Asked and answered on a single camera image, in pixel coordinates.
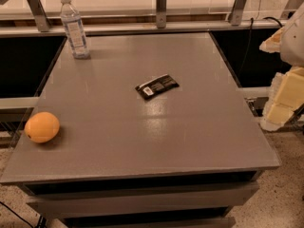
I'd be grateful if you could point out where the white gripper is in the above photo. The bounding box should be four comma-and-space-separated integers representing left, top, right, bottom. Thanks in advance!
259, 3, 304, 131

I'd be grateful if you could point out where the black rxbar chocolate wrapper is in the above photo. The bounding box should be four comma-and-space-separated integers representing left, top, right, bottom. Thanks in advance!
135, 74, 180, 101

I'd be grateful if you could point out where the clear plastic water bottle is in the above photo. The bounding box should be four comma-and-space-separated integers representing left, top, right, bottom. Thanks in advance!
60, 0, 89, 59

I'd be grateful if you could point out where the grey lower drawer front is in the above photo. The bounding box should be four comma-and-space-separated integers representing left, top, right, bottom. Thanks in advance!
67, 218, 236, 228

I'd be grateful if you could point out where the grey drawer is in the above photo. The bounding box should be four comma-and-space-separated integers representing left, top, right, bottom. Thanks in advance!
67, 218, 236, 228
27, 181, 259, 219

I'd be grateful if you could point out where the orange fruit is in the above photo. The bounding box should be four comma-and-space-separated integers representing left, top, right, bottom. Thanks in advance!
25, 112, 60, 143

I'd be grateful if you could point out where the grey upper drawer front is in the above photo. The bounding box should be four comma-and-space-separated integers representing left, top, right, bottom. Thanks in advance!
27, 181, 259, 219

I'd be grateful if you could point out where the black cable behind table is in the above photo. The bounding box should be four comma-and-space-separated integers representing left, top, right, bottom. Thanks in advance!
237, 16, 284, 81

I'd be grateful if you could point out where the right metal bracket post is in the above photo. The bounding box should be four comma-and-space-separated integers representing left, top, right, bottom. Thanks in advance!
228, 0, 247, 26

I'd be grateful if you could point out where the metal bracket post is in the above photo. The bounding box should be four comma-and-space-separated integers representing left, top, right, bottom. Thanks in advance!
27, 0, 50, 32
228, 0, 247, 26
156, 0, 166, 29

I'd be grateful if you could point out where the middle metal bracket post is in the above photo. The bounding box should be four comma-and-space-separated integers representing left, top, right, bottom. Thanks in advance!
156, 0, 166, 29

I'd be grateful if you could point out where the left metal bracket post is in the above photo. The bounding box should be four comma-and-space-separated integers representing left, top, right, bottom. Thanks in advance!
27, 0, 50, 32

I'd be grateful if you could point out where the black floor cable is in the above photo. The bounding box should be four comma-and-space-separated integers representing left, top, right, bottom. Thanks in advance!
0, 200, 48, 228

